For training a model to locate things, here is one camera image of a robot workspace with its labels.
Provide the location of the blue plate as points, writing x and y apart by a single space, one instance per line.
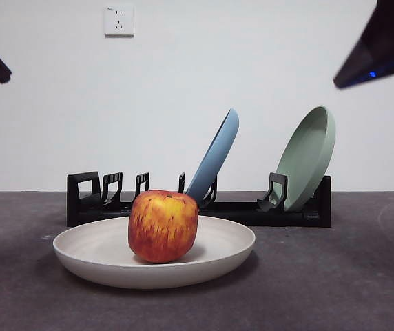
217 151

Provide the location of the white wall socket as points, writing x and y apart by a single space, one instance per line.
119 20

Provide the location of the red yellow apple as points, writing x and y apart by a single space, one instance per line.
164 225

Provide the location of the pale yellow cream plate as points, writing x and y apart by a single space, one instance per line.
90 255

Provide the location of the green plate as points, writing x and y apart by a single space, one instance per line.
303 155

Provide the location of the black plastic plate rack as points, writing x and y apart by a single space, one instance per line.
279 219

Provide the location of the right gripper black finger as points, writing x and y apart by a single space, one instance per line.
390 45

